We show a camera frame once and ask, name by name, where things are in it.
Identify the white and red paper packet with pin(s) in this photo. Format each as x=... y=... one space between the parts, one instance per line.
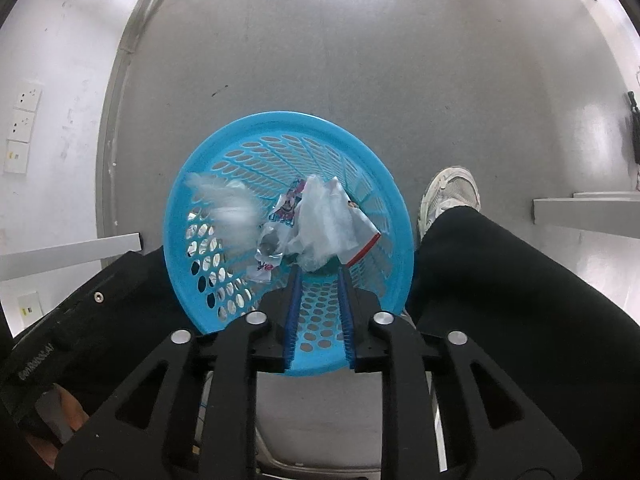
x=362 y=232

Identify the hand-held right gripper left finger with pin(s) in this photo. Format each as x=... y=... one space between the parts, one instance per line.
x=292 y=310

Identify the clear plastic bag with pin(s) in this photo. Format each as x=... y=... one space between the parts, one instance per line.
x=320 y=225

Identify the person's black trouser leg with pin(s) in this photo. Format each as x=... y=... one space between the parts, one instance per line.
x=500 y=300

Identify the clear plastic wrap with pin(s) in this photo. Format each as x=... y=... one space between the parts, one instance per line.
x=225 y=207

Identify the blue printed snack wrapper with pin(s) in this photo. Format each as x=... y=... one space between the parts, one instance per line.
x=287 y=205

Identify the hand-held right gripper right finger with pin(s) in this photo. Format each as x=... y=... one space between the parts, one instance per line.
x=346 y=315

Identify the red printed wrapper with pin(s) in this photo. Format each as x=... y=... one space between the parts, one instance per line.
x=266 y=257

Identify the wall socket with yellow sticker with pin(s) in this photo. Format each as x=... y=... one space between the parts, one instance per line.
x=29 y=306

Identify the person's left hand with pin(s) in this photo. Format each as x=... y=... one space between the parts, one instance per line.
x=75 y=412

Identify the black wall-mounted object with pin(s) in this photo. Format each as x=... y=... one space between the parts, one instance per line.
x=634 y=125

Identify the person's white sneaker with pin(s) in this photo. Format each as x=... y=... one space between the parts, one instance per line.
x=452 y=192

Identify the white table frame bar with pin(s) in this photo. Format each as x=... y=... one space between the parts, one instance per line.
x=585 y=215

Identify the blue plastic perforated basket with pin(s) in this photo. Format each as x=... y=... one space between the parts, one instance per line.
x=380 y=195

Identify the white wall socket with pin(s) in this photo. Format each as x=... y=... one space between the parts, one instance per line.
x=22 y=127
x=15 y=157
x=27 y=98

